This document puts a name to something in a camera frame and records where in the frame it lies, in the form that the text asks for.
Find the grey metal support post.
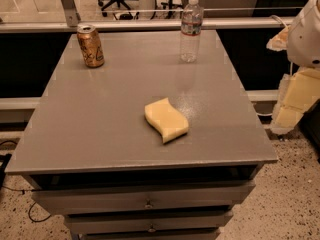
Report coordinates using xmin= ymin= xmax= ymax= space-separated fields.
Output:
xmin=60 ymin=0 xmax=81 ymax=27

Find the grey drawer cabinet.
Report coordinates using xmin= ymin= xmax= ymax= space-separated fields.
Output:
xmin=7 ymin=30 xmax=276 ymax=240

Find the yellow wavy sponge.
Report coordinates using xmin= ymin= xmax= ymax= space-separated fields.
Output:
xmin=144 ymin=98 xmax=189 ymax=143

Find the drawer metal knob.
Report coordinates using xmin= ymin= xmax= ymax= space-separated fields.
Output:
xmin=144 ymin=200 xmax=153 ymax=209
xmin=147 ymin=225 xmax=157 ymax=233

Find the top drawer metal knob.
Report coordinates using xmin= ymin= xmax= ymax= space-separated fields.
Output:
xmin=144 ymin=200 xmax=153 ymax=209

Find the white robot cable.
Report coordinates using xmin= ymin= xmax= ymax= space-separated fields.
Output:
xmin=270 ymin=14 xmax=288 ymax=28

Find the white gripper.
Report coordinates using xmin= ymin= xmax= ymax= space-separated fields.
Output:
xmin=266 ymin=26 xmax=320 ymax=135

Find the gold soda can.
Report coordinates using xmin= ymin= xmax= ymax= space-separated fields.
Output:
xmin=77 ymin=25 xmax=105 ymax=68

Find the black floor cable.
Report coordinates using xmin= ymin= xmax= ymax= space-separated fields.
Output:
xmin=0 ymin=139 xmax=53 ymax=224

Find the clear plastic water bottle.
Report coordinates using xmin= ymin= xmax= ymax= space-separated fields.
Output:
xmin=180 ymin=0 xmax=203 ymax=63

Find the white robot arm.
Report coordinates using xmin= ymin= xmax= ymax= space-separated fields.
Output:
xmin=266 ymin=0 xmax=320 ymax=135

